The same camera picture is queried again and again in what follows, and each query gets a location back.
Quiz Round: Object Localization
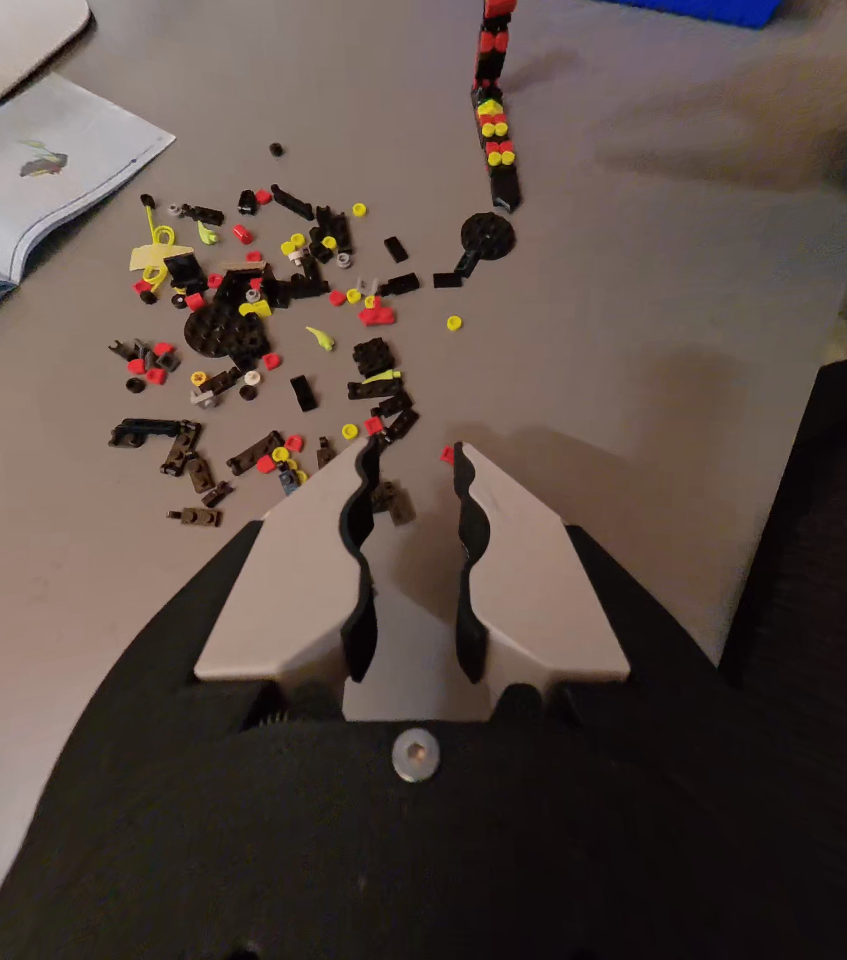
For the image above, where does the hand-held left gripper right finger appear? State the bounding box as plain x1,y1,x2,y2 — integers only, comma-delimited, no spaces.
453,442,631,685

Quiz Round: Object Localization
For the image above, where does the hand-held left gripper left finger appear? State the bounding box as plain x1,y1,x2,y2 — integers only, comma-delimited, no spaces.
193,437,382,685

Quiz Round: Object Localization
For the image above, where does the pile of loose lego pieces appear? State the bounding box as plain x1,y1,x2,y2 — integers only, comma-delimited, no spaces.
107,141,485,530

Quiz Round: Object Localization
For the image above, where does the black round lego plate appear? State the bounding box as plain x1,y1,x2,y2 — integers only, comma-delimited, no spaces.
459,212,517,261

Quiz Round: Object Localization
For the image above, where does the long lego snake model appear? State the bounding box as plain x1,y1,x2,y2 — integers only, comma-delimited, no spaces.
470,0,524,215

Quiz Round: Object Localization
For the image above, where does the open instruction booklet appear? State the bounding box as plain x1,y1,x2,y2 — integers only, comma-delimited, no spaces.
0,71,177,354

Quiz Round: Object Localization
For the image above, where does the blue plastic bin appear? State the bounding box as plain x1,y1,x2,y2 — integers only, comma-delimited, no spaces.
611,0,785,30

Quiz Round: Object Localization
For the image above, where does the white flat stand base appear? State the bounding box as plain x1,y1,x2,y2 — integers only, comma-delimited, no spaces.
0,0,92,132

